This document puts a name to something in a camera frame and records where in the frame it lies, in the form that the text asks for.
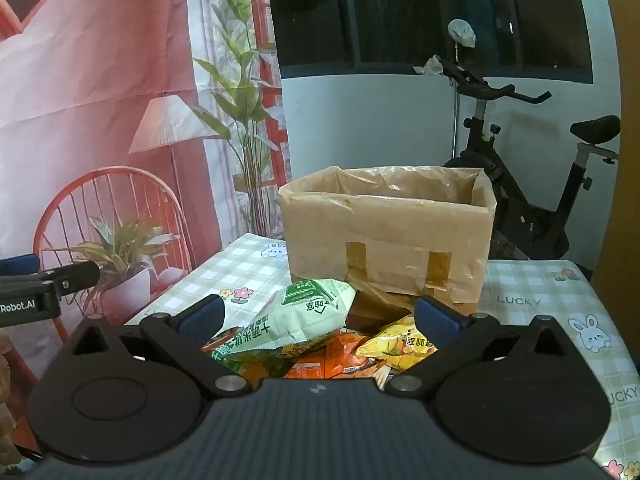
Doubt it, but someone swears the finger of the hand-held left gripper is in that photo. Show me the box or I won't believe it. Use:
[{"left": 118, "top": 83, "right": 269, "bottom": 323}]
[
  {"left": 0, "top": 261, "right": 101, "bottom": 318},
  {"left": 0, "top": 254, "right": 42, "bottom": 276}
]

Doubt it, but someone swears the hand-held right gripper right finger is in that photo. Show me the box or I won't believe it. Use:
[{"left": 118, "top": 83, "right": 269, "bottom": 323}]
[{"left": 385, "top": 295, "right": 576, "bottom": 393}]

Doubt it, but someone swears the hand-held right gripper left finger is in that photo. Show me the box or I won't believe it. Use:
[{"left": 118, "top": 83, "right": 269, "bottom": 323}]
[{"left": 70, "top": 294, "right": 248, "bottom": 393}]

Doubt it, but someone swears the yellow snack packet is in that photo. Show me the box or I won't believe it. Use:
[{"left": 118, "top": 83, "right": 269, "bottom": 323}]
[{"left": 356, "top": 314, "right": 441, "bottom": 372}]

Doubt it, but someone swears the green and white snack packet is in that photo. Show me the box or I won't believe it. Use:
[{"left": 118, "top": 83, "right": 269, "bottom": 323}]
[{"left": 202, "top": 279, "right": 358, "bottom": 361}]

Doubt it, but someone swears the plastic-lined cardboard box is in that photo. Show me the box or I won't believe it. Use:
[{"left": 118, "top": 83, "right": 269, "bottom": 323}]
[{"left": 277, "top": 165, "right": 497, "bottom": 333}]

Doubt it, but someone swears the orange snack packet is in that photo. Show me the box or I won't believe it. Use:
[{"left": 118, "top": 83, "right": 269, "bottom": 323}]
[{"left": 290, "top": 332, "right": 383, "bottom": 381}]

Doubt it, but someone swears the checked tablecloth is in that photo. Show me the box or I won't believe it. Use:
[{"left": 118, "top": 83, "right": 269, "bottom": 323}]
[{"left": 125, "top": 232, "right": 640, "bottom": 480}]

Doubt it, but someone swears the black exercise bike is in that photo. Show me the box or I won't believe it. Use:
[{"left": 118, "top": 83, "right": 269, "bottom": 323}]
[{"left": 412, "top": 55, "right": 623, "bottom": 261}]

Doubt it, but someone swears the printed backdrop cloth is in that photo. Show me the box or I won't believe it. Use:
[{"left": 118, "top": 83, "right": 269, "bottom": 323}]
[{"left": 0, "top": 0, "right": 293, "bottom": 376}]

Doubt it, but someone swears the brown wooden panel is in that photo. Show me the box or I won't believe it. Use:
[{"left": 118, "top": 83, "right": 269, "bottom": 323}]
[{"left": 592, "top": 0, "right": 638, "bottom": 366}]

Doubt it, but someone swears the crumpled white tissue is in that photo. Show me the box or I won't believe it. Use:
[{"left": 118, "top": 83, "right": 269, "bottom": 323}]
[{"left": 414, "top": 55, "right": 446, "bottom": 77}]

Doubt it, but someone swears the white plastic bag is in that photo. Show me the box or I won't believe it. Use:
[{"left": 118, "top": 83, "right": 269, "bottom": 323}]
[{"left": 447, "top": 19, "right": 477, "bottom": 49}]

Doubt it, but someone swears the dark window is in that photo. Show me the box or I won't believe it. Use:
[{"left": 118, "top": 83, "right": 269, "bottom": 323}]
[{"left": 265, "top": 0, "right": 596, "bottom": 83}]

